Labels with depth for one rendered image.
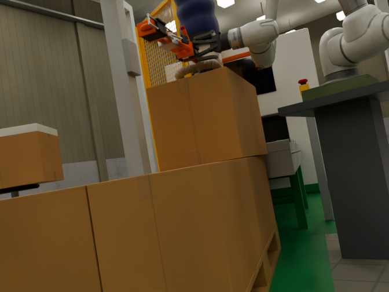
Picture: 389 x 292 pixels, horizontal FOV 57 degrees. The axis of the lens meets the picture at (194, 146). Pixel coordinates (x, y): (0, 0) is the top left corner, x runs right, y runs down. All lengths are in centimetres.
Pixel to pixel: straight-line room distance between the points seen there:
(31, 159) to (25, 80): 865
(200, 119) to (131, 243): 71
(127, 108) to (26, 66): 832
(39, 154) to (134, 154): 91
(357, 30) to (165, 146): 97
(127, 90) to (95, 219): 226
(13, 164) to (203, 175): 191
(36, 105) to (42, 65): 125
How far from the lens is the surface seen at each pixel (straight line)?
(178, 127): 164
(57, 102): 1155
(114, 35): 347
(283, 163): 219
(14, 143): 272
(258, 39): 162
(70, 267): 123
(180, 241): 103
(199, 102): 161
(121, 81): 334
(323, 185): 276
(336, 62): 186
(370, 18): 175
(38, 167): 265
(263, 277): 156
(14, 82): 1108
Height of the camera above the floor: 54
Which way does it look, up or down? 3 degrees up
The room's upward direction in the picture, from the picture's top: 10 degrees counter-clockwise
